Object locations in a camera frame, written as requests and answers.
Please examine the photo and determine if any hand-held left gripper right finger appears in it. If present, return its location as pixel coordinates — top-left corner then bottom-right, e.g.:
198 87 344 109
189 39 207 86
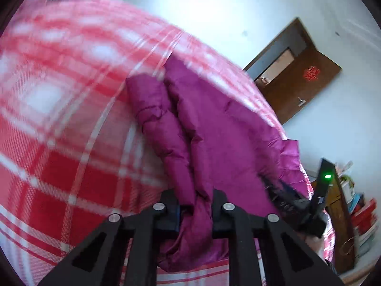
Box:
212 189 346 286

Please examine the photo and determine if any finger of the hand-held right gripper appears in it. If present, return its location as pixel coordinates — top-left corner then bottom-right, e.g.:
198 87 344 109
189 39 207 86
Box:
261 175 308 215

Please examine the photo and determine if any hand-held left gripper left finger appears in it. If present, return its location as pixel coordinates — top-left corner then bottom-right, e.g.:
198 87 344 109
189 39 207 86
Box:
37 189 182 286

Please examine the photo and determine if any magenta down jacket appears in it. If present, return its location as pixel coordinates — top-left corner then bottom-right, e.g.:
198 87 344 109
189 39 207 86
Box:
126 55 315 273

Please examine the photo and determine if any person's right hand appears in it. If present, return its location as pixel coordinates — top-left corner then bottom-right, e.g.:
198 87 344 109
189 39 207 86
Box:
306 234 327 260

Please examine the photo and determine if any wooden bookshelf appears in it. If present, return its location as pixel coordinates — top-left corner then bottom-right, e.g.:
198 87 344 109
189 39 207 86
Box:
326 167 356 270

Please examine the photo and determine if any stack of books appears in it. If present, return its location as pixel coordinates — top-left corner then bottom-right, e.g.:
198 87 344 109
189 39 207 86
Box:
336 161 381 258

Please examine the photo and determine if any brown wooden door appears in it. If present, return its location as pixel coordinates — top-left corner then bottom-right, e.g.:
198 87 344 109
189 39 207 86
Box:
262 49 343 126

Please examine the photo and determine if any red plaid bed sheet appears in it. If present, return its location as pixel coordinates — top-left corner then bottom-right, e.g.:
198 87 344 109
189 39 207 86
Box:
0 0 337 286

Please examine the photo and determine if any red paper door decoration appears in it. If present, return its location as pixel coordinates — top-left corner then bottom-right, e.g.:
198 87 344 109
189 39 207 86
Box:
303 66 321 81

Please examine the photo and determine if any brown door frame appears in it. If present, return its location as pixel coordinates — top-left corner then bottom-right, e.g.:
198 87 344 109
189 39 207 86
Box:
242 17 318 82

